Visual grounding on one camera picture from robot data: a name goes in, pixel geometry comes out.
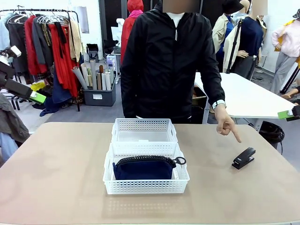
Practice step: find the navy zipper pouch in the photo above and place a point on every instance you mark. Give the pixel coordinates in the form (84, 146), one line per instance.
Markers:
(143, 170)

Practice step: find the large white perforated plastic basket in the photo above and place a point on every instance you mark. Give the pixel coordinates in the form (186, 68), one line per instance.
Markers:
(145, 186)

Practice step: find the brown cardboard box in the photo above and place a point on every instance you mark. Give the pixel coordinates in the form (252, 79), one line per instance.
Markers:
(199, 93)

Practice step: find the dark grey hanging garment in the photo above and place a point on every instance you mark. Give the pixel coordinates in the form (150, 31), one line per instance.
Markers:
(17, 44)

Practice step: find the black hanging scarf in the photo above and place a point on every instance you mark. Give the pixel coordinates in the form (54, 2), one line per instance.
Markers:
(61, 35)

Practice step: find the white machine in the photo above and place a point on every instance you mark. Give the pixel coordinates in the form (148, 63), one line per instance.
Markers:
(112, 65)

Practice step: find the black metal clothes rack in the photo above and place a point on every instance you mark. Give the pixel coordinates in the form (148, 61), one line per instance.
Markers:
(47, 10)

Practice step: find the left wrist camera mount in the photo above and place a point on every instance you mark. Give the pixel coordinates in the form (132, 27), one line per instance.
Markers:
(12, 52)

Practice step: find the beige hanging garment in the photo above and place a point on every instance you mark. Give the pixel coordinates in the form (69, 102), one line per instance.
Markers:
(75, 42)

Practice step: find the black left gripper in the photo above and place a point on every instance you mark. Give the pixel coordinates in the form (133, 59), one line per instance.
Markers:
(5, 72)

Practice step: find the person right forearm black sleeve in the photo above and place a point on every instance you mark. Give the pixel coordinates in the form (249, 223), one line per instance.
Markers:
(129, 98)

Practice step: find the red hanging jacket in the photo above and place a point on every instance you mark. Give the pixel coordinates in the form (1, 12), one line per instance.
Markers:
(30, 47)

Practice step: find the slanted grey paper roll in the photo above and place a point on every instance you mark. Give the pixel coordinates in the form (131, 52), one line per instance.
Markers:
(79, 77)

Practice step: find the small white perforated plastic basket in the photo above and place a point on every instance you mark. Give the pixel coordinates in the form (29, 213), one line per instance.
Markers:
(144, 131)

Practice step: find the person left forearm black sleeve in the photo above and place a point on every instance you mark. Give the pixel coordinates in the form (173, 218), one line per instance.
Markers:
(212, 86)

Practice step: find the grey cloth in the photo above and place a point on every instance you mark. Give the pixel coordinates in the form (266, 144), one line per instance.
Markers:
(11, 119)

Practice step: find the silver wrist watch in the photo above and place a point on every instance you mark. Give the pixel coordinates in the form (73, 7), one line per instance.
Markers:
(219, 103)

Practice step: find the mannequin with navy top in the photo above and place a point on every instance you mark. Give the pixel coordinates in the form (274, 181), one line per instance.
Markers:
(250, 42)

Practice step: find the person in black jacket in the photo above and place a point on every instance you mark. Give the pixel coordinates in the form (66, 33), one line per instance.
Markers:
(168, 70)

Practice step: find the person left hand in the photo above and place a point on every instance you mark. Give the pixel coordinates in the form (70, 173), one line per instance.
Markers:
(225, 122)

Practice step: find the grey hanging jacket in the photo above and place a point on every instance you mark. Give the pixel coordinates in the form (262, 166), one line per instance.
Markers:
(41, 42)

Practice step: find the light blue hanging garment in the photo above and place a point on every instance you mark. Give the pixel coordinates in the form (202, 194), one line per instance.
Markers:
(3, 35)

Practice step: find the white wall poster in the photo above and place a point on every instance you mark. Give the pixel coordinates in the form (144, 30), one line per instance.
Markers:
(82, 20)

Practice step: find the pale blue cloth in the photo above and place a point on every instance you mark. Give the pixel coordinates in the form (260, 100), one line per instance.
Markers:
(8, 147)

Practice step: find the yellow bag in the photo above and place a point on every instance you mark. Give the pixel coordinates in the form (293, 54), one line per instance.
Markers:
(37, 86)

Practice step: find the navy cloth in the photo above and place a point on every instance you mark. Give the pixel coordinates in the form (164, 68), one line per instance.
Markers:
(58, 93)

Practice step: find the mannequin with beige trench coat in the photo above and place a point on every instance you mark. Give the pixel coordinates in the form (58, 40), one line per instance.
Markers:
(219, 30)

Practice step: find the long red hanging dress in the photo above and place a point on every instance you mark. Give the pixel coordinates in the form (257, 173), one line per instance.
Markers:
(64, 70)

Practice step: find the grey plastic storage bin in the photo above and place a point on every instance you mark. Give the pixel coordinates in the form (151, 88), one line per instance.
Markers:
(98, 97)

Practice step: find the black bag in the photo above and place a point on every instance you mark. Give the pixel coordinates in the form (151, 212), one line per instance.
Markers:
(92, 52)

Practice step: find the brown roll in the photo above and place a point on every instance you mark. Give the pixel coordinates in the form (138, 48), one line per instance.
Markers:
(101, 77)

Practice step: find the mannequin with pink sweater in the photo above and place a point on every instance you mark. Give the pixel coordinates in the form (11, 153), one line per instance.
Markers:
(287, 54)

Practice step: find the black stapler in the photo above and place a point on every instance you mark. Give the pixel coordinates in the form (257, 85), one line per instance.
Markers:
(242, 159)

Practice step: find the tall grey paper roll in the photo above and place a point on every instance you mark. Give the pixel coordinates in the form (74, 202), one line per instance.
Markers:
(93, 75)

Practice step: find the white background table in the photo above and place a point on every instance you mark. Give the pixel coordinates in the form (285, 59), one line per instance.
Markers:
(246, 98)

